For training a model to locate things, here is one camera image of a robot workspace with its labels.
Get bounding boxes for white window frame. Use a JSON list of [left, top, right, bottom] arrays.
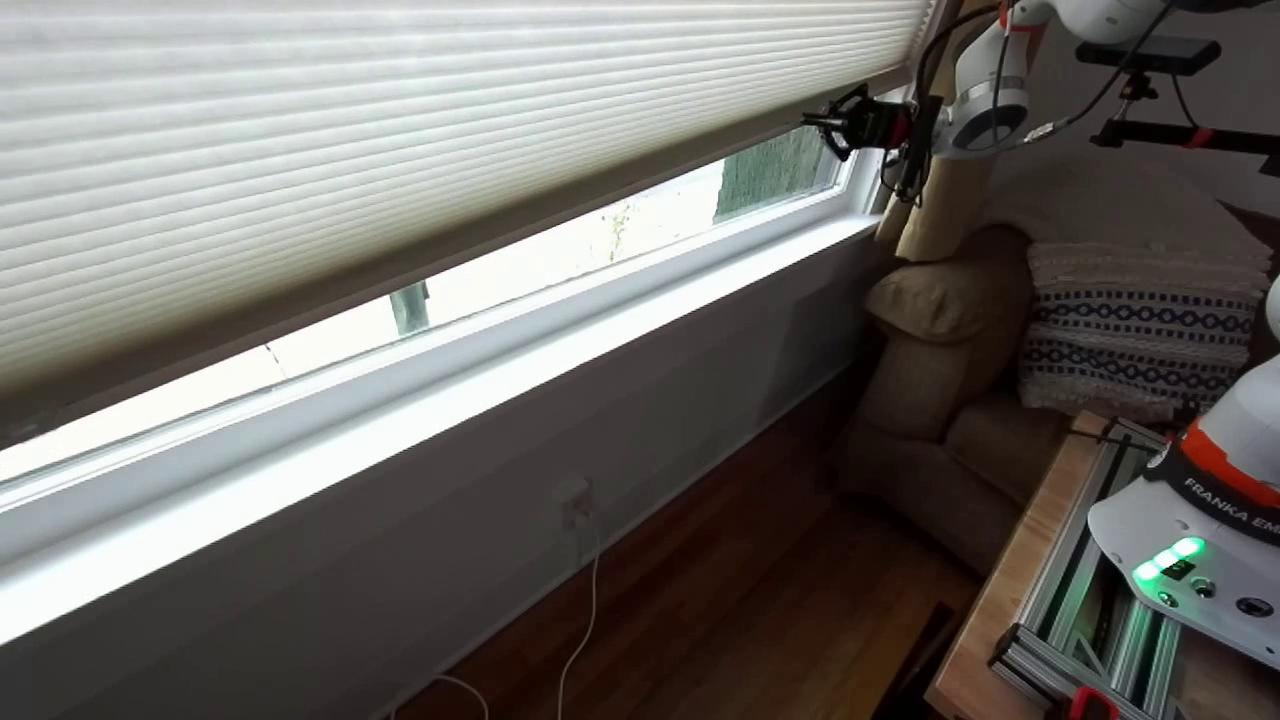
[[0, 138, 894, 570]]

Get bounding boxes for long black cable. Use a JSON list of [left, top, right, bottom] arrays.
[[912, 0, 1181, 152]]

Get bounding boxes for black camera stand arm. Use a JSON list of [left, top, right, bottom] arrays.
[[1086, 67, 1280, 181]]

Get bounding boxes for beige fabric sofa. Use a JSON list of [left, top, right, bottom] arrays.
[[837, 214, 1280, 578]]

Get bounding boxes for patterned knit cushion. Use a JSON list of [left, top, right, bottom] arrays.
[[1015, 235, 1270, 430]]

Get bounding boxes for white window sill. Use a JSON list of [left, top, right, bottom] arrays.
[[0, 211, 887, 647]]

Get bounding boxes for white cellular window blinds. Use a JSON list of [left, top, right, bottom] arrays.
[[0, 0, 968, 449]]

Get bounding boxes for aluminium extrusion frame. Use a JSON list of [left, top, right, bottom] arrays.
[[982, 417, 1209, 720]]

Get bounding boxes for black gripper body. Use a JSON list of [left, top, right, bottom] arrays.
[[856, 89, 929, 157]]

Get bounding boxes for wooden table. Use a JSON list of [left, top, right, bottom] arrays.
[[924, 408, 1280, 720]]

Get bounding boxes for red handled clamp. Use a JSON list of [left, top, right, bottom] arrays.
[[1047, 681, 1131, 720]]

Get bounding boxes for black stereo camera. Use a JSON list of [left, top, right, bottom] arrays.
[[1071, 33, 1224, 81]]

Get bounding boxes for white charging cable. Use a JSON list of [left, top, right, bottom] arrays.
[[427, 546, 608, 720]]

